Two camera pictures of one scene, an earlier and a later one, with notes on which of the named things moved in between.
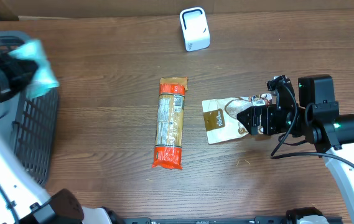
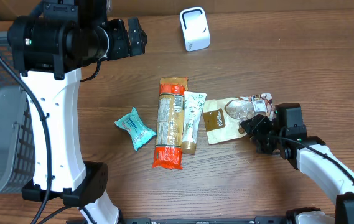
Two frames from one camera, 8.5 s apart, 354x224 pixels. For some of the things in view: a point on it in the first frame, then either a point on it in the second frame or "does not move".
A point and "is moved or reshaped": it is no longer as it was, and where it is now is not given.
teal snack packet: (44, 78) is moved or reshaped
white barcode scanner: (195, 28) does not move
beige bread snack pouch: (221, 119) does not move
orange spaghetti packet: (169, 128) does not move
